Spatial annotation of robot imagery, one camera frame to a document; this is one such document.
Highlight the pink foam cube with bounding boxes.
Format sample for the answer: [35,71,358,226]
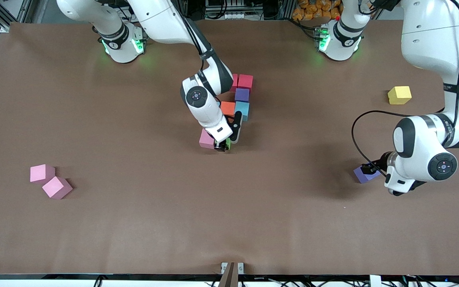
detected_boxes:
[199,128,216,149]
[41,176,73,200]
[29,164,56,184]

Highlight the cyan foam cube corner notch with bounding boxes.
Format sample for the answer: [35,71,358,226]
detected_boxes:
[234,101,250,122]

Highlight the yellow foam cube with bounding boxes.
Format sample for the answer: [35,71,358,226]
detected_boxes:
[387,86,412,105]

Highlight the brown pointed bar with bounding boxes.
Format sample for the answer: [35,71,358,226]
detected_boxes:
[218,262,240,287]

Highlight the white power strip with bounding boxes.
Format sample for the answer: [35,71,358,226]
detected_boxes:
[132,0,162,15]

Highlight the orange yellow bag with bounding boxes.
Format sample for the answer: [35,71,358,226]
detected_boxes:
[292,0,339,21]

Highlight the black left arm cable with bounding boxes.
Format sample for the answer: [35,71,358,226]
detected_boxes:
[351,0,459,168]

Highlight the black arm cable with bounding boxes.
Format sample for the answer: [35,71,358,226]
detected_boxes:
[174,0,220,104]
[351,0,459,168]

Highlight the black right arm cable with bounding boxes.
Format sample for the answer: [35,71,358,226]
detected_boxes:
[174,0,220,104]

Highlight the white table edge bracket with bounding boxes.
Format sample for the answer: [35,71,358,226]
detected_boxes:
[221,262,244,275]

